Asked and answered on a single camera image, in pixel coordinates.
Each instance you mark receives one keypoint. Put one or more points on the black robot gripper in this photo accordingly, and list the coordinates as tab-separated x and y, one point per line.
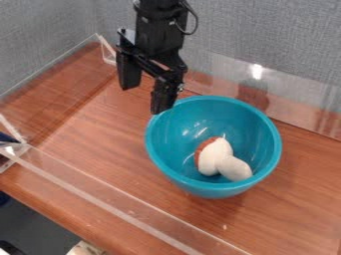
148	49

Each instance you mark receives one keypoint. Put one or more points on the red and white toy mushroom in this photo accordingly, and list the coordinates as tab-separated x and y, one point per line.
215	159

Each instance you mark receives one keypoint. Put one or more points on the blue plastic bowl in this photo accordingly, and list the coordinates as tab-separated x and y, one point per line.
196	119

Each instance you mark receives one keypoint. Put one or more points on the clear acrylic left barrier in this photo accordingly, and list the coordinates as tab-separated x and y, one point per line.
26	60

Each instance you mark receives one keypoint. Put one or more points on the clear acrylic barrier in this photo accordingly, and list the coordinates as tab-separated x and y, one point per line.
26	60
102	213
298	101

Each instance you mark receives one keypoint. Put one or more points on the clear acrylic front barrier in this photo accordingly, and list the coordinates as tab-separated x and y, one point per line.
102	213

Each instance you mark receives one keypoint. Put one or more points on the clear acrylic back barrier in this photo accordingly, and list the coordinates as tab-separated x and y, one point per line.
298	101

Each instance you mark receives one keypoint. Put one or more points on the clear acrylic corner bracket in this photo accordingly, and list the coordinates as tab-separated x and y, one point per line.
109	52

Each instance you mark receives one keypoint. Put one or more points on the clear acrylic left bracket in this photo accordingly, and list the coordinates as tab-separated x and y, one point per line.
11	139

